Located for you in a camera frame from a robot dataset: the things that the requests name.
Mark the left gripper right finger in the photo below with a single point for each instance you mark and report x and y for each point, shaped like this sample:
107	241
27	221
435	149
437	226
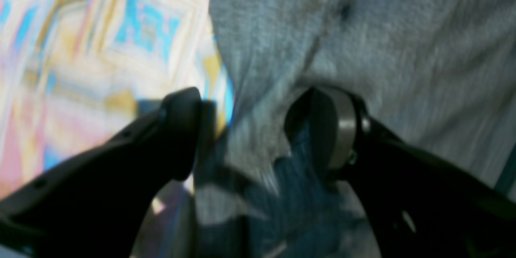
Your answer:
418	205

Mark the patterned tablecloth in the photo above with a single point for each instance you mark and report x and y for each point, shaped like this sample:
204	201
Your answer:
74	71

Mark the grey t-shirt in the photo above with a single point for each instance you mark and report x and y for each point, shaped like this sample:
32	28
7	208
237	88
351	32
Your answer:
440	74

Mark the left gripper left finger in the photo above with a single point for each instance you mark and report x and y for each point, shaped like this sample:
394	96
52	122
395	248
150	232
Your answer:
93	204

